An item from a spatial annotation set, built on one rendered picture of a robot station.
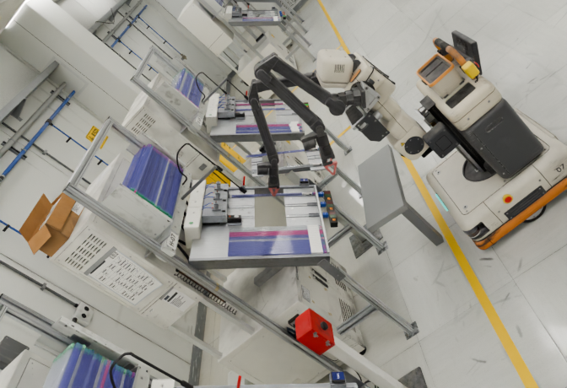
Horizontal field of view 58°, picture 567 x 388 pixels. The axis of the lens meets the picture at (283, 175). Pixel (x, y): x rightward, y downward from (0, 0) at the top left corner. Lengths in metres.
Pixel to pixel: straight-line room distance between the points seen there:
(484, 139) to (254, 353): 1.71
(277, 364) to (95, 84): 3.84
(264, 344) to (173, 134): 1.71
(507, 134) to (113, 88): 4.30
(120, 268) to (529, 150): 2.12
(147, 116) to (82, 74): 2.18
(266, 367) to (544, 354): 1.49
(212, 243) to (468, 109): 1.44
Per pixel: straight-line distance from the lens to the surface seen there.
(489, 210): 2.84
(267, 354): 3.10
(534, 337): 2.67
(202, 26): 7.25
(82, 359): 1.88
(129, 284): 2.77
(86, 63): 5.89
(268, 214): 4.20
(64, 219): 2.74
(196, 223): 2.76
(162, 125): 3.86
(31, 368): 2.03
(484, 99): 2.57
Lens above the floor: 2.13
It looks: 23 degrees down
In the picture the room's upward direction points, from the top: 50 degrees counter-clockwise
